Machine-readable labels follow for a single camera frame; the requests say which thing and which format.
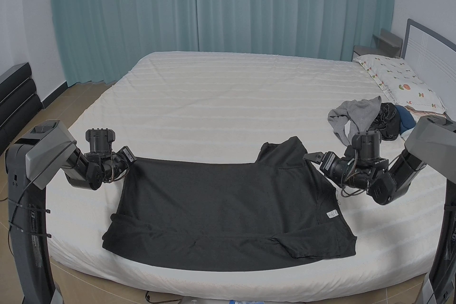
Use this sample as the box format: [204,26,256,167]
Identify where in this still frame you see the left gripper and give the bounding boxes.
[119,145,138,168]

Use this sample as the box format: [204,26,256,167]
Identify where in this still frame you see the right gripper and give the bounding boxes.
[318,151,344,178]

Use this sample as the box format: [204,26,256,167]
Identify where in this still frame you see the black T-shirt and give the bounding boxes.
[101,136,357,260]

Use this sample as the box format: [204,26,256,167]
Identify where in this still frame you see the bed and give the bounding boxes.
[44,18,456,299]

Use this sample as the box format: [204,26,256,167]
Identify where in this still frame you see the grey garment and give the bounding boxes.
[328,96,382,146]

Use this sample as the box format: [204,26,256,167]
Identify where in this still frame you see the black shiny garment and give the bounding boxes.
[369,102,402,141]

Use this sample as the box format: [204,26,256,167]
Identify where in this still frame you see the dark blue garment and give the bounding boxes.
[396,105,418,135]

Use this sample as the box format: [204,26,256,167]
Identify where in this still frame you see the white printed pillow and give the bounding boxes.
[356,54,447,114]

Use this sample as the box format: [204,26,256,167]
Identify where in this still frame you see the black chest of drawers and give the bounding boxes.
[0,62,40,150]

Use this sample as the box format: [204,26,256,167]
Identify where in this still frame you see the grey bedside table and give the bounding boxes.
[352,28,403,62]

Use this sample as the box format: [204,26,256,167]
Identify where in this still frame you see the black cable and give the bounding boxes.
[7,140,77,235]
[144,290,179,304]

